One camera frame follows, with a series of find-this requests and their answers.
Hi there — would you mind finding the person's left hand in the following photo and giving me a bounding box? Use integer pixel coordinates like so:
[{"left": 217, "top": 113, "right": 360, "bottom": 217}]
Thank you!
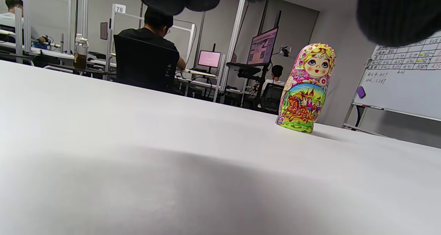
[{"left": 138, "top": 0, "right": 441, "bottom": 48}]

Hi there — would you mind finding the large pink Russian doll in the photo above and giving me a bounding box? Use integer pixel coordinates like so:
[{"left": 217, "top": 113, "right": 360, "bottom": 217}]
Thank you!
[{"left": 275, "top": 43, "right": 337, "bottom": 134}]

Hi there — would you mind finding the whiteboard on white stand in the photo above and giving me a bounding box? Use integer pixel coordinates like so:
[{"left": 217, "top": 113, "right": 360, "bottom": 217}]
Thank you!
[{"left": 342, "top": 31, "right": 441, "bottom": 137}]

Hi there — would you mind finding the large tilted monitor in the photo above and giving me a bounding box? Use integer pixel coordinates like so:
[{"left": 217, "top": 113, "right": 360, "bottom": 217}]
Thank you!
[{"left": 247, "top": 27, "right": 279, "bottom": 66}]

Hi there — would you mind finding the pink lit monitor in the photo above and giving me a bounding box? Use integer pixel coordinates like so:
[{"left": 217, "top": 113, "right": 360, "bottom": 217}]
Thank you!
[{"left": 197, "top": 50, "right": 222, "bottom": 69}]

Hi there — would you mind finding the black office chair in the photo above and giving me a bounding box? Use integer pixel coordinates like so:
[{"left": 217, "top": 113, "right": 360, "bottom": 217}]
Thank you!
[{"left": 113, "top": 34, "right": 180, "bottom": 93}]

